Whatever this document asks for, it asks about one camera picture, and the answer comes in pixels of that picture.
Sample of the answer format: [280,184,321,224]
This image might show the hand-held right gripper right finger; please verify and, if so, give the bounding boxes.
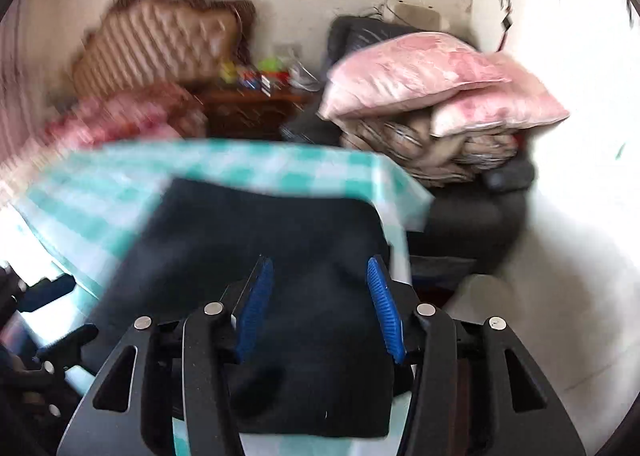
[366,255,589,456]

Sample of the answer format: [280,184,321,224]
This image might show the tufted headboard with wooden frame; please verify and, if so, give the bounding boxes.
[70,0,258,100]

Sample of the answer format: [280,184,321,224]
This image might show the black pants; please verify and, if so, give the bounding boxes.
[80,177,416,439]

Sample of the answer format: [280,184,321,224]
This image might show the pink pillow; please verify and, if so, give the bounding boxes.
[317,32,513,121]
[430,54,571,138]

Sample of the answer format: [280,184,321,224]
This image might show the black chair with dark clothes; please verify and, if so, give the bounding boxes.
[280,16,538,272]

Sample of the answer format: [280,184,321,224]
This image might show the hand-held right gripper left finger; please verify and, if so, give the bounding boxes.
[55,256,276,456]

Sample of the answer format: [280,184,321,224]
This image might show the red floral pillow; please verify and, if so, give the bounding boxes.
[42,81,208,149]

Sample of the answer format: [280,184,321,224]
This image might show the pink curtain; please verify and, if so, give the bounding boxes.
[0,0,51,172]

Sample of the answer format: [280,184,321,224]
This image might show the teal checked bedsheet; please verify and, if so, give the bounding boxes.
[10,139,436,456]

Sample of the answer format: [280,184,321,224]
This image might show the striped brown blanket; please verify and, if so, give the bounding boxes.
[340,114,521,187]

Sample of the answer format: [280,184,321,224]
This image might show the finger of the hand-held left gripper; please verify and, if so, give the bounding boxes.
[36,323,99,371]
[20,275,77,313]

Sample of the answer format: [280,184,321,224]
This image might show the dark wooden nightstand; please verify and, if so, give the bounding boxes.
[197,86,321,141]

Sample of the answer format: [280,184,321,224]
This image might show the green plastic toy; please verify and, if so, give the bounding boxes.
[257,58,292,75]

